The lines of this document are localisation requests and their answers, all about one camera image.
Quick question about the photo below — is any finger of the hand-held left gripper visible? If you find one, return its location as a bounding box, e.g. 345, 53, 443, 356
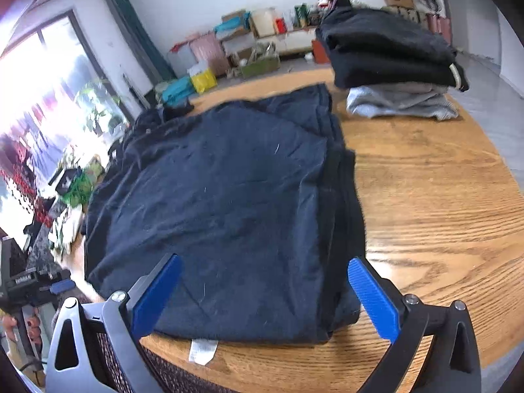
25, 268, 75, 295

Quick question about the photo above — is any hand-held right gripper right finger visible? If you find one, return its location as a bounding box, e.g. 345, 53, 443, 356
347, 256, 481, 393

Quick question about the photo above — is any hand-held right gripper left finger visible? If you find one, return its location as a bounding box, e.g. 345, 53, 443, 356
45, 253, 183, 393

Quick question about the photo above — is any navy T-shirt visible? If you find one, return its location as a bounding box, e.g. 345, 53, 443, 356
84, 83, 367, 365

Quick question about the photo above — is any black white-striped knit sweater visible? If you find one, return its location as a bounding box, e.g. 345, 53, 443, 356
133, 99, 196, 132

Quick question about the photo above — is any person's mottled purple sweater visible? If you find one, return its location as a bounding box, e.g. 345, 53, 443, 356
94, 327, 230, 393

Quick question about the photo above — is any green mesh basket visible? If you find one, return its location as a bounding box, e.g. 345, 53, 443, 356
61, 168, 101, 207

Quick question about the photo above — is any black box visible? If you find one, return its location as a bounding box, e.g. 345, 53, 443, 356
54, 169, 79, 196

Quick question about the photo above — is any potted green plant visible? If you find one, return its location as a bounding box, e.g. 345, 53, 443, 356
76, 80, 129, 136

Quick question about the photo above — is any folded grey ribbed sweater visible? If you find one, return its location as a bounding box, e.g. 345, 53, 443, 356
346, 90, 459, 121

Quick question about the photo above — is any teal suitcase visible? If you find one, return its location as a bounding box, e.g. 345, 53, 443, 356
161, 77, 196, 103

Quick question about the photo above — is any yellow shopping bag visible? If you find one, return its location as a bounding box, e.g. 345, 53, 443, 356
189, 67, 218, 94

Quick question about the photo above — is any orange paper bag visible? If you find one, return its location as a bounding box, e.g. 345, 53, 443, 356
311, 39, 332, 65

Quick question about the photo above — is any olive cardboard box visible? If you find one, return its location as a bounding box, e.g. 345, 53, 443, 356
239, 55, 281, 79

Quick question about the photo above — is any folded black garment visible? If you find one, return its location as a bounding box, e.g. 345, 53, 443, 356
315, 6, 471, 93

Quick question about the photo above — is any teal curtain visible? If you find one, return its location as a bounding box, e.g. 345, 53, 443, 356
102, 0, 178, 84

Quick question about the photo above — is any low white cabinet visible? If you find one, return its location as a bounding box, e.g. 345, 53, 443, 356
274, 28, 324, 56

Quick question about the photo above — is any small pink suitcase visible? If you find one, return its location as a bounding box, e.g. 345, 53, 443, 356
426, 12, 451, 44

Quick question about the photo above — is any olive suitcase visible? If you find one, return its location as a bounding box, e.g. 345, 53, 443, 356
403, 8, 428, 25

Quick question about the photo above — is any cream storage box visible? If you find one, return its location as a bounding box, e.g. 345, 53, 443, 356
251, 10, 277, 37

